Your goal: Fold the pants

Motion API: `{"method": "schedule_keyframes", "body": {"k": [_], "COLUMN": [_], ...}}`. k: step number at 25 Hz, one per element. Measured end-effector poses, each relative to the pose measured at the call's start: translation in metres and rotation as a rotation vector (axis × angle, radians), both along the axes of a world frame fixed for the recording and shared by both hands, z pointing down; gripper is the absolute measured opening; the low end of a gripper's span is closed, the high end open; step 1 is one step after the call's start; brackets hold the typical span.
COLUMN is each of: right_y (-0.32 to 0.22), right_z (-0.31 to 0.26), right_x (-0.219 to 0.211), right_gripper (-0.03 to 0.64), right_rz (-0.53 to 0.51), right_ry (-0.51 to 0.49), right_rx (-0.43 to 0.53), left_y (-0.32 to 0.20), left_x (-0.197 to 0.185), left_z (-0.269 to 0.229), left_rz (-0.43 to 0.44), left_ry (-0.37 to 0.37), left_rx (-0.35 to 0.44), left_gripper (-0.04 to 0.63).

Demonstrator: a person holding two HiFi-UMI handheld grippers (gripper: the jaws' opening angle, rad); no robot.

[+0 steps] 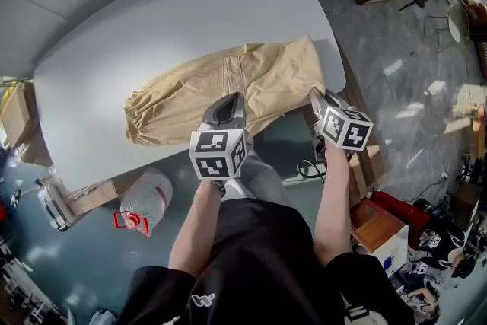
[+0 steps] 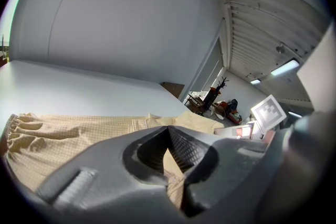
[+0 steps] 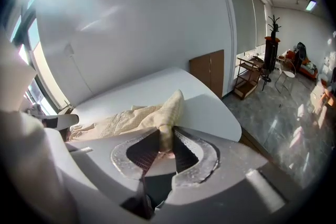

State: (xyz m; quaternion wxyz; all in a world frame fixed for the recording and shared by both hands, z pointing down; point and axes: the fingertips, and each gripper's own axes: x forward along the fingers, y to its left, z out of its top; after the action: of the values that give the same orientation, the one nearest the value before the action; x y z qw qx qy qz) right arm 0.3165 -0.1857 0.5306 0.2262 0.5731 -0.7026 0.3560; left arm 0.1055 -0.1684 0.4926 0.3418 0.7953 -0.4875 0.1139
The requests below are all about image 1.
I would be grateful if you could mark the orange wooden cabinet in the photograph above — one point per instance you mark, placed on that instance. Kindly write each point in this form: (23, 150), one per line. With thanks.
(374, 224)

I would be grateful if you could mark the beige cloth garment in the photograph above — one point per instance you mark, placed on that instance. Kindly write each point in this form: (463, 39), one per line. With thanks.
(182, 99)

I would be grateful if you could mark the person's grey trousers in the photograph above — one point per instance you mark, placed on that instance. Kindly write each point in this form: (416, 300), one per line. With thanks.
(264, 175)

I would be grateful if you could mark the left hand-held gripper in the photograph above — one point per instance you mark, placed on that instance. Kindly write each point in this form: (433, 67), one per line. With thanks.
(215, 154)

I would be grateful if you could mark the large cardboard box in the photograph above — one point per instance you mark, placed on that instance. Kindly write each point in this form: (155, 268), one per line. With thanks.
(93, 199)
(129, 184)

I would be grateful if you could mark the round white side table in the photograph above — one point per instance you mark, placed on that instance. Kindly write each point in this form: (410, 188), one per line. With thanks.
(456, 23)

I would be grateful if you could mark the silver suitcase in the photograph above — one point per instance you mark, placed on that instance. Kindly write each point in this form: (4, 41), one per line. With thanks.
(53, 207)

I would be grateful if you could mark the plastic-wrapped cardboard box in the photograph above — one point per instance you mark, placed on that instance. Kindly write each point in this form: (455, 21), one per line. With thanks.
(36, 148)

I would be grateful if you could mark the person's left forearm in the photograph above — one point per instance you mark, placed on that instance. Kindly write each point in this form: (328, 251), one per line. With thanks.
(192, 232)

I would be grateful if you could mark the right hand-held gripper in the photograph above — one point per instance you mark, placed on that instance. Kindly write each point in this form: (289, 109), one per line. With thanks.
(348, 127)

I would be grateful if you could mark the red cloth bag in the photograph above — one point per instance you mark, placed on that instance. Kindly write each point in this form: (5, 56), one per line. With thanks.
(403, 207)

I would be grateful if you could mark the wooden slat platform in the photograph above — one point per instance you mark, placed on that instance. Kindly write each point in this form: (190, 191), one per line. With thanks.
(357, 171)

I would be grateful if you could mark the person's black shirt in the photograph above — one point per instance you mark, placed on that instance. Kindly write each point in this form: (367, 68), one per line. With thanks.
(258, 270)

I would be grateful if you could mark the white box device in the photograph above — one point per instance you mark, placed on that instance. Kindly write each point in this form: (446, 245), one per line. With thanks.
(392, 255)

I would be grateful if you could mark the small cardboard box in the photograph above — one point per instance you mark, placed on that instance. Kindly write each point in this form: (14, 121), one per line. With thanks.
(17, 114)

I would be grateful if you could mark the person's right forearm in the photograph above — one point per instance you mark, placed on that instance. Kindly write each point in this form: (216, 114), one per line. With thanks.
(331, 209)

